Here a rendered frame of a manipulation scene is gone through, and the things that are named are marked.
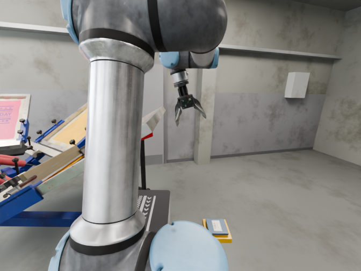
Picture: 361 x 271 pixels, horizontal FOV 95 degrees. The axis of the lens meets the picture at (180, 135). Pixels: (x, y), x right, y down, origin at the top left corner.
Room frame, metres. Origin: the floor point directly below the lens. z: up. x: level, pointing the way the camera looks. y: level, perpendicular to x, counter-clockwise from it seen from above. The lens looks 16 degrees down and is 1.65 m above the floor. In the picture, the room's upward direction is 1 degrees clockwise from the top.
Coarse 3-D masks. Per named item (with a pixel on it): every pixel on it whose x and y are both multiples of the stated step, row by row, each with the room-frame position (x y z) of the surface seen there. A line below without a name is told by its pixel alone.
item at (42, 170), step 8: (64, 152) 0.89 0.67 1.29; (72, 152) 0.94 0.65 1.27; (80, 152) 0.99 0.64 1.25; (48, 160) 0.77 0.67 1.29; (56, 160) 0.81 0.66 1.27; (64, 160) 0.85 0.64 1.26; (32, 168) 0.68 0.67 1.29; (40, 168) 0.71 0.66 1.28; (48, 168) 0.74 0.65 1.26; (56, 168) 0.78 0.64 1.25; (24, 176) 0.63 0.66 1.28; (40, 176) 0.68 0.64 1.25
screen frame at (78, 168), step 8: (152, 112) 1.08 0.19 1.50; (160, 112) 0.88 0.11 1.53; (144, 120) 1.08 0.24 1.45; (152, 120) 0.62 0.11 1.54; (144, 128) 0.53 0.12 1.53; (152, 128) 0.56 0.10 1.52; (144, 136) 0.54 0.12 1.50; (80, 160) 0.57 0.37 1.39; (72, 168) 0.53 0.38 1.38; (80, 168) 0.53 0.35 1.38; (56, 176) 0.53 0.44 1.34; (64, 176) 0.53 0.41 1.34; (72, 176) 0.53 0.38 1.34; (40, 184) 0.53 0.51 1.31; (48, 184) 0.53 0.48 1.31; (56, 184) 0.53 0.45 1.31; (40, 192) 0.53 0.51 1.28
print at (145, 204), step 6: (138, 198) 0.94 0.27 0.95; (144, 198) 0.94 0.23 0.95; (150, 198) 0.95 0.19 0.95; (138, 204) 0.89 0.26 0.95; (144, 204) 0.89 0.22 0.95; (150, 204) 0.89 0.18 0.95; (144, 210) 0.83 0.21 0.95; (150, 210) 0.84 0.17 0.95; (150, 216) 0.79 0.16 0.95; (150, 222) 0.74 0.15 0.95
